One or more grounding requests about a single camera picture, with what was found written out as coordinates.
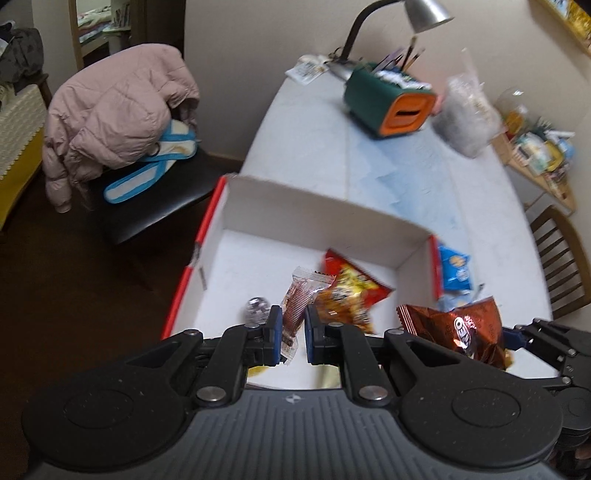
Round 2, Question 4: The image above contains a red yellow snack packet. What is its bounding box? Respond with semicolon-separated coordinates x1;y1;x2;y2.
314;248;395;335

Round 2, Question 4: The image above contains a row of white tubes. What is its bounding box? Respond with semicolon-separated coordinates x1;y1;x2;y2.
374;69;432;90

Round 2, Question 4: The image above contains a brown striped wafer packet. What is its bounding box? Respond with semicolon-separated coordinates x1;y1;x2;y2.
279;266;335;365

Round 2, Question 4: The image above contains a pile of dark clothes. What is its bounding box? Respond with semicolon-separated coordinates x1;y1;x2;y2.
0;27;44;88

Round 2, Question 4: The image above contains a wooden side cabinet with clutter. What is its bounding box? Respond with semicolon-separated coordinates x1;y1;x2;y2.
492;131;578;215

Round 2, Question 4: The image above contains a blue snack packet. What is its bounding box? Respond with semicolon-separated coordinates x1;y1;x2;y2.
436;244;474;292

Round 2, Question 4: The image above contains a yellow tissue box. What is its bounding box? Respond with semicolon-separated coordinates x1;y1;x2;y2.
542;143;566;169

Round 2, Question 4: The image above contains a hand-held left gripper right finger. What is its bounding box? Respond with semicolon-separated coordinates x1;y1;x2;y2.
305;305;465;407

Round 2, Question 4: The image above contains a green orange desk organizer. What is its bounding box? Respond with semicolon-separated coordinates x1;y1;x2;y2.
343;62;438;139

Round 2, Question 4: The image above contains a black seat chair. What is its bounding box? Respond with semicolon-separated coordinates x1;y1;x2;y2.
88;148;222;291

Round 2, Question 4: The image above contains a silver ball candy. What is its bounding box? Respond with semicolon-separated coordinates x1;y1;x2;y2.
244;296;271;324

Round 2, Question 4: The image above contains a sofa with cream cover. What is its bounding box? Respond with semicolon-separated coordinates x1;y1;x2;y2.
0;74;49;232

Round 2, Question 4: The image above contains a red cardboard box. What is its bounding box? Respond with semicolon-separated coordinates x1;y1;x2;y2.
161;173;445;391

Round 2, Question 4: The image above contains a clear plastic bag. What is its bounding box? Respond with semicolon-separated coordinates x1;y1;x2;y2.
431;48;504;158

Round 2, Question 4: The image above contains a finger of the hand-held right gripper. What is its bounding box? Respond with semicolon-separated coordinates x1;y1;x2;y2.
501;318;573;372

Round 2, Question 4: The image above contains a brown shiny snack packet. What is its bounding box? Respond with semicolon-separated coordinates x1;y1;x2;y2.
396;296;509;370

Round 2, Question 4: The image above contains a wooden wall shelf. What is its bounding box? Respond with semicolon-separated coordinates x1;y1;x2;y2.
538;0;591;47

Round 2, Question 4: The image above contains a clear glass dome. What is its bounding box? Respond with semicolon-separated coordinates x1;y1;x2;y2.
496;88;532;134

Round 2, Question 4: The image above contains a white printed card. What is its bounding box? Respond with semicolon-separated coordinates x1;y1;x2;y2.
285;54;328;84

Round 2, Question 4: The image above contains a silver desk lamp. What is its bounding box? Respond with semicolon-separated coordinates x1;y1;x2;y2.
330;0;455;81

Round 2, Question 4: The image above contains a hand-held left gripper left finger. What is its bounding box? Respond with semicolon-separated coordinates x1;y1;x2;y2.
124;305;283;409

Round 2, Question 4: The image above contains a wooden slatted chair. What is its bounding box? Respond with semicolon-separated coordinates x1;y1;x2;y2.
529;205;591;319

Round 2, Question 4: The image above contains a pink puffer jacket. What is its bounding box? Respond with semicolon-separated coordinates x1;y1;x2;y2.
43;44;201;213

